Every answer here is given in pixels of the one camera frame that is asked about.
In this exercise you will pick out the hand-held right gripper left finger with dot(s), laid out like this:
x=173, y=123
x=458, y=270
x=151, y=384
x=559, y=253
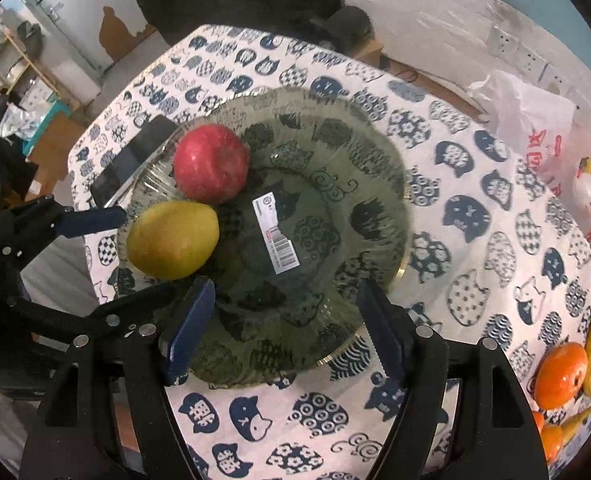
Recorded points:
x=190, y=332

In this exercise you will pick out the cardboard box stack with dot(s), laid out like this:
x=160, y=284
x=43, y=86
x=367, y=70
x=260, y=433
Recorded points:
x=55, y=160

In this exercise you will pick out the teal box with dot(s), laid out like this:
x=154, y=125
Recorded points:
x=45, y=122

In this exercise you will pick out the wooden shelf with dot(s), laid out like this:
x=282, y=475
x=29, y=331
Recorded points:
x=30, y=65

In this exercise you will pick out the black smartphone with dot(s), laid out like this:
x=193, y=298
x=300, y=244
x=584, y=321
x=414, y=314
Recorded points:
x=133, y=157

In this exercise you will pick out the green glass bowl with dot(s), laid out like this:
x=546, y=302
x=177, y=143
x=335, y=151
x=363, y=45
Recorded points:
x=315, y=200

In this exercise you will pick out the white plastic bag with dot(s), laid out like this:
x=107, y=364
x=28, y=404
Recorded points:
x=525, y=115

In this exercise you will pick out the large orange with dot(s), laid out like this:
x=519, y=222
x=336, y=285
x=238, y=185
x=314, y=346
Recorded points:
x=560, y=375

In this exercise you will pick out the yellow green pear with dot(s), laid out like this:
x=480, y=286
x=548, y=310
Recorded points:
x=173, y=240

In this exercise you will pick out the cat print tablecloth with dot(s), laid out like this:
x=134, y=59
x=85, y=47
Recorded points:
x=475, y=220

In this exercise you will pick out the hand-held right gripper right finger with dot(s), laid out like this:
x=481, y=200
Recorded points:
x=381, y=332

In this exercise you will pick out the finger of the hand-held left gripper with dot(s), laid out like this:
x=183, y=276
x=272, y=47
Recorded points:
x=95, y=220
x=125, y=310

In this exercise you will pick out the dark round speaker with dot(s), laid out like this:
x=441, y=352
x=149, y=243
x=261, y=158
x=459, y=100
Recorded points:
x=348, y=25

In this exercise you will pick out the brown cardboard box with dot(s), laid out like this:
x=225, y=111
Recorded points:
x=370, y=52

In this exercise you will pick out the red apple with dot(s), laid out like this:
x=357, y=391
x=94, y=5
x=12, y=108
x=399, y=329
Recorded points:
x=211, y=162

